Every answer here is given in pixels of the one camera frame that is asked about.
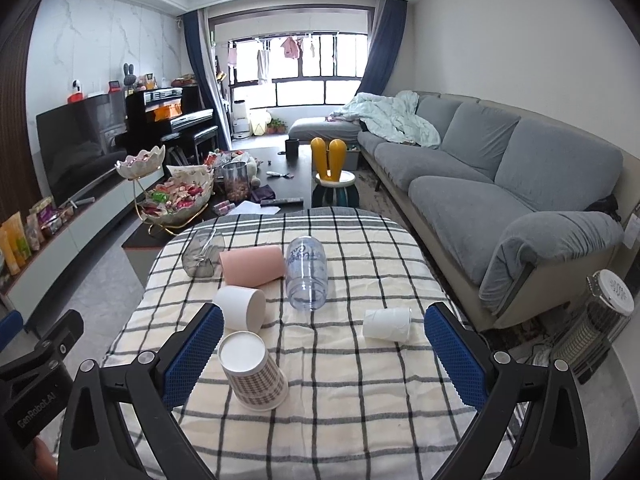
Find clear plastic bottle cup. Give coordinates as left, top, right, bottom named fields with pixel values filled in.
left=285, top=235, right=329, bottom=311

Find blue curtain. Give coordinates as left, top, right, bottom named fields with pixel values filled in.
left=357, top=0, right=408, bottom=94
left=182, top=9, right=232, bottom=151

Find two-tier snack tray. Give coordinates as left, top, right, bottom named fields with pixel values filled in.
left=115, top=146, right=214, bottom=235

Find pink cup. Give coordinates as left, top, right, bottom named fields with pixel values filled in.
left=219, top=245, right=286, bottom=288

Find yellow rabbit-ear stool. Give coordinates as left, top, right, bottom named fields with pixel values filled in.
left=310, top=136, right=360, bottom=208

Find black remote control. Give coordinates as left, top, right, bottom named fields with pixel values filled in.
left=260, top=197, right=304, bottom=207

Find blue curtain right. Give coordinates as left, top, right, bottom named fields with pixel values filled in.
left=357, top=0, right=408, bottom=94

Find light green blanket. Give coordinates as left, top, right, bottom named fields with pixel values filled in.
left=330, top=90, right=442, bottom=148

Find clear nut jar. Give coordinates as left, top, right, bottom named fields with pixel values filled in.
left=221, top=162, right=250, bottom=204

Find plaid tablecloth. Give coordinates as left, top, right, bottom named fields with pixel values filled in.
left=56, top=206, right=532, bottom=480

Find white textured cup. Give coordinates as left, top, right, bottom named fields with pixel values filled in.
left=362, top=307, right=411, bottom=342

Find clear glass cup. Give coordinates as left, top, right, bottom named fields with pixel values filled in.
left=181, top=230, right=226, bottom=278

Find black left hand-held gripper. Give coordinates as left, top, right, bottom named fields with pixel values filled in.
left=1, top=310, right=84, bottom=450

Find white beige-lined cup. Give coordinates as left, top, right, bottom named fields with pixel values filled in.
left=214, top=285, right=266, bottom=333

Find black television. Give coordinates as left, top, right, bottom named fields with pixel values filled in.
left=36, top=92, right=127, bottom=205

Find piano bench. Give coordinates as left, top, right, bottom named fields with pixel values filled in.
left=160, top=126, right=218, bottom=166

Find dark coffee table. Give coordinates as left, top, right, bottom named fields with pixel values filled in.
left=121, top=145, right=314, bottom=286

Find snack bags on cabinet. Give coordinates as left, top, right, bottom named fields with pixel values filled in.
left=1, top=196, right=77, bottom=280

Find checkered paper cup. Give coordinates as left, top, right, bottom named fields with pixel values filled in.
left=217, top=330, right=288, bottom=412

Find white tv cabinet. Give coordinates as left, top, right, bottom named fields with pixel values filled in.
left=1, top=168, right=164, bottom=323

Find grey sectional sofa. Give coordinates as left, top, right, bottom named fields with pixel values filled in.
left=288, top=92, right=639, bottom=330

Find white electric heater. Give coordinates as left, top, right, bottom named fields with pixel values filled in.
left=551, top=269, right=634, bottom=385

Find blue curtain left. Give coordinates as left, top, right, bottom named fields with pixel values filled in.
left=182, top=9, right=232, bottom=151

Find black mug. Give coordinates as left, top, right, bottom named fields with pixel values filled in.
left=285, top=139, right=299, bottom=162

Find black upright piano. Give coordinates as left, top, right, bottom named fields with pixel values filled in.
left=115, top=84, right=216, bottom=155

